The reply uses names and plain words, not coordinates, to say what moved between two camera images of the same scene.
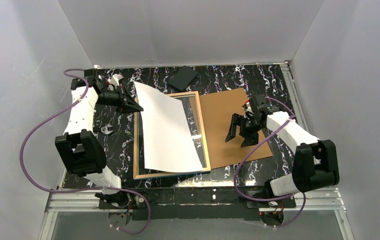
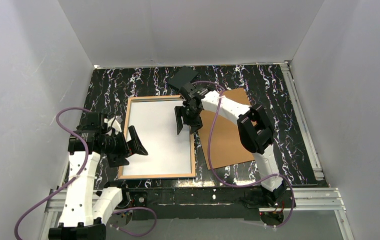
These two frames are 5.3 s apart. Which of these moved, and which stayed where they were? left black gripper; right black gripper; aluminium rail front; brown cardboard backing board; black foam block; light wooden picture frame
Moved: left black gripper; right black gripper; light wooden picture frame
Stayed: black foam block; aluminium rail front; brown cardboard backing board
